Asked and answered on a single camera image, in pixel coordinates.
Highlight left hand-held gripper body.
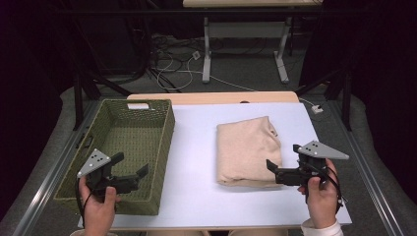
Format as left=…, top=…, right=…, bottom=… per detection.
left=76, top=147, right=141, bottom=199

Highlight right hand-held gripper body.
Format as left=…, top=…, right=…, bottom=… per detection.
left=274, top=140, right=350, bottom=188

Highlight green woven basket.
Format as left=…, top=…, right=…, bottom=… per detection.
left=53, top=98, right=176, bottom=216

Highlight beige sweater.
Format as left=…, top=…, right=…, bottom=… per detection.
left=215, top=115, right=285, bottom=189

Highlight person's left hand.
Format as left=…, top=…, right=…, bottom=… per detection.
left=78, top=176, right=122, bottom=236

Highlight person's right hand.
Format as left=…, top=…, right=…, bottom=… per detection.
left=297, top=158, right=340, bottom=230

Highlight white board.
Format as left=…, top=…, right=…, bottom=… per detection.
left=77, top=101, right=353, bottom=230

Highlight black metal stand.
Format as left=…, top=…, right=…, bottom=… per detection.
left=72, top=70, right=132, bottom=132
left=294, top=67, right=353, bottom=132

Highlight wooden table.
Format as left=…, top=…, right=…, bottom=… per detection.
left=83, top=90, right=343, bottom=232

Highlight desk with white legs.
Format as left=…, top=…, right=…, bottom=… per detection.
left=182, top=0, right=324, bottom=85

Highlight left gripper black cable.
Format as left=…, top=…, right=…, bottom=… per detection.
left=75, top=178, right=94, bottom=229

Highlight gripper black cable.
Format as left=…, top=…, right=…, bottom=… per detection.
left=75, top=178, right=94, bottom=229
left=323, top=166, right=346, bottom=214

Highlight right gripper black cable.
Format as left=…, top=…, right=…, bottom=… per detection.
left=323, top=166, right=346, bottom=214

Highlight white plug with cable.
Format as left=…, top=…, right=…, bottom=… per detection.
left=298, top=96, right=325, bottom=115

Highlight metal floor rail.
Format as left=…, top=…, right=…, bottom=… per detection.
left=328, top=99, right=406, bottom=236
left=11, top=99, right=101, bottom=236

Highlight white floor cable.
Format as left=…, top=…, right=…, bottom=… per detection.
left=153, top=53, right=257, bottom=92

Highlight black floor cables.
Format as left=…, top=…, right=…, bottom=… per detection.
left=131, top=19, right=205, bottom=92

